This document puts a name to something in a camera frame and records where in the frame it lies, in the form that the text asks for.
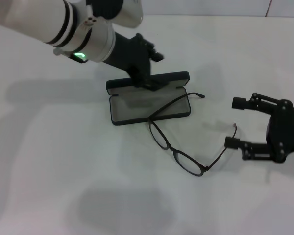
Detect black thin-frame glasses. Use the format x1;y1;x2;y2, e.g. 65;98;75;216
148;92;238;177

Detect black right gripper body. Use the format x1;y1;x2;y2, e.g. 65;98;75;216
266;99;294;164

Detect black glasses case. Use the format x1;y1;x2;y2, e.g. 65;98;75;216
105;71;192;127

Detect left wrist camera housing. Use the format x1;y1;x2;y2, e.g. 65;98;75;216
85;0;144;28

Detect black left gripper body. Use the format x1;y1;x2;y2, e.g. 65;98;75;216
104;33;152;85

